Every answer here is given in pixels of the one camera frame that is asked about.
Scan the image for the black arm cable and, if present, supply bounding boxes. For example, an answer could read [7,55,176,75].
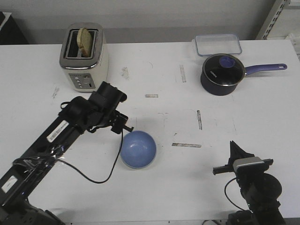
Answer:
[58,126,125,184]
[224,178,249,211]

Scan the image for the dark blue saucepan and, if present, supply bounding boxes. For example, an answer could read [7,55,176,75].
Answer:
[200,63,287,96]

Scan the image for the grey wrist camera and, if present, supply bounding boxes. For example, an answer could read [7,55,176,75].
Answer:
[232,157,264,173]

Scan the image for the cream two-slot toaster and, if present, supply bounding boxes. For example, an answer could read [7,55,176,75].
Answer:
[59,22,109,93]

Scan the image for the black object at left edge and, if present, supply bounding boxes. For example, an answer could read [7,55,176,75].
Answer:
[0,12,29,45]

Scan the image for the blue bowl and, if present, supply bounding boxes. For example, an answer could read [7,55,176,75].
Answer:
[120,131,157,169]

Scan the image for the white metal shelf upright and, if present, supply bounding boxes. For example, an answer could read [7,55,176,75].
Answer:
[255,0,289,40]

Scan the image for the glass pot lid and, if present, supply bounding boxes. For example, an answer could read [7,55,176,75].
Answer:
[202,53,246,86]

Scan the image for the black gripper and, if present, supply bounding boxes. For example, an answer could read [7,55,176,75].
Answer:
[88,82,134,134]
[212,141,273,183]

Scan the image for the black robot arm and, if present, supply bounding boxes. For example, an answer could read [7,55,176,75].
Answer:
[0,82,133,225]
[213,141,286,225]

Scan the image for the clear plastic food container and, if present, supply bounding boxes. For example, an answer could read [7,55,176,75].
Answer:
[192,34,242,57]

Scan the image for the toasted bread slice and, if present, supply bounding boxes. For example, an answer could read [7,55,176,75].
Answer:
[76,28,93,57]

